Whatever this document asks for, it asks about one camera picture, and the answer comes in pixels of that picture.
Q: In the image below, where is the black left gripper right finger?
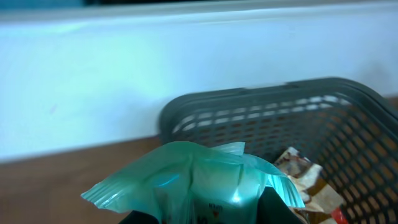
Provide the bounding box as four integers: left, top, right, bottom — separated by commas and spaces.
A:
256, 187, 302, 224

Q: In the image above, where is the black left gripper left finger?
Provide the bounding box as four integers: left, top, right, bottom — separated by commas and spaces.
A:
118, 211, 159, 224

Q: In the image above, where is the mint green wipes pack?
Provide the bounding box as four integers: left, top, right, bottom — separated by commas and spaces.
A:
82, 141, 304, 223

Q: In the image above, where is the beige grain bag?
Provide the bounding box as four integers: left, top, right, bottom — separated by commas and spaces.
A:
274, 147, 344, 224

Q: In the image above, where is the orange and tan cracker pack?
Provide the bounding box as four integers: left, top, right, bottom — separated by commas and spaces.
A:
330, 207, 348, 224

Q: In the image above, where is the grey plastic slotted basket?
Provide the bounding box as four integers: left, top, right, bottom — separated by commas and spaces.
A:
158, 78, 397, 223

